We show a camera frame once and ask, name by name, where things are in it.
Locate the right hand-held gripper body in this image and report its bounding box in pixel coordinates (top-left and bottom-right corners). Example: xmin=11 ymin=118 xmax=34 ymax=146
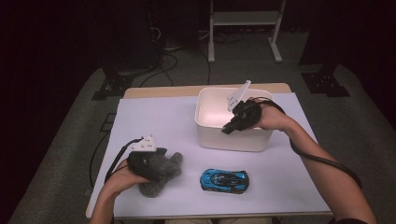
xmin=227 ymin=79 xmax=263 ymax=129

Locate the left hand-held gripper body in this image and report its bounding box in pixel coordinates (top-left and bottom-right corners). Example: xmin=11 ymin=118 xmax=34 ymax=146
xmin=126 ymin=134 xmax=157 ymax=183

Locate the white plastic bin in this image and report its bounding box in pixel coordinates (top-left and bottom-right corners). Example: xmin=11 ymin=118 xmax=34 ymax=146
xmin=194 ymin=86 xmax=275 ymax=153

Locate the grey fluffy cloth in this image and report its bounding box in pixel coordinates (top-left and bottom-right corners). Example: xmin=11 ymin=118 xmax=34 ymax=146
xmin=138 ymin=151 xmax=184 ymax=199

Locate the blue toy car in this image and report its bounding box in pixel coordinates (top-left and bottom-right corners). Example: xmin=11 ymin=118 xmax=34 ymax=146
xmin=199 ymin=168 xmax=250 ymax=195

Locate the person's left hand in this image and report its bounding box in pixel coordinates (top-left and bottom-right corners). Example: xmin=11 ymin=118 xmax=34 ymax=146
xmin=104 ymin=160 xmax=150 ymax=199

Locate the person's right hand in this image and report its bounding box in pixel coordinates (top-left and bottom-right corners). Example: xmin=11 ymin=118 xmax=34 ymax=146
xmin=253 ymin=99 xmax=295 ymax=133

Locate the white table mat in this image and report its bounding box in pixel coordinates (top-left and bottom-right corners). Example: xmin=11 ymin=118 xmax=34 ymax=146
xmin=86 ymin=92 xmax=334 ymax=220

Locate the black floor stand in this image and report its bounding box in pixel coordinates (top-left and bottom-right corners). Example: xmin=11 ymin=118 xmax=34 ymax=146
xmin=91 ymin=55 xmax=134 ymax=101
xmin=298 ymin=62 xmax=351 ymax=98

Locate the white metal stand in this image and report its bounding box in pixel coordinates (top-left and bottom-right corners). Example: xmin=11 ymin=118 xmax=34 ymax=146
xmin=207 ymin=0 xmax=288 ymax=64

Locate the person's dark top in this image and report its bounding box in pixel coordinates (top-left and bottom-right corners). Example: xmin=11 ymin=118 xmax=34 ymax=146
xmin=328 ymin=217 xmax=372 ymax=224

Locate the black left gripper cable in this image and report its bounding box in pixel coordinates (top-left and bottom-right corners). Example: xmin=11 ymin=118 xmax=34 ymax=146
xmin=104 ymin=138 xmax=144 ymax=185

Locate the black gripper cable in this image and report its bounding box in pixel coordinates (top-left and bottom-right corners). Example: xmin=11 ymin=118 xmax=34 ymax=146
xmin=248 ymin=96 xmax=363 ymax=190
xmin=104 ymin=138 xmax=144 ymax=185

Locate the black floor cable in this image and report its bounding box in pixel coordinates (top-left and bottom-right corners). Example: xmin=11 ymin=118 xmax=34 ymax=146
xmin=197 ymin=49 xmax=212 ymax=86
xmin=139 ymin=53 xmax=179 ymax=88
xmin=89 ymin=132 xmax=110 ymax=189

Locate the black floor frame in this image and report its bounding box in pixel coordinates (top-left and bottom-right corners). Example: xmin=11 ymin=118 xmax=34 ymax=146
xmin=99 ymin=113 xmax=117 ymax=133

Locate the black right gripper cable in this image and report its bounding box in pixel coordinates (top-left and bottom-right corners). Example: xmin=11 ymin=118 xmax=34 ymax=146
xmin=248 ymin=96 xmax=363 ymax=190

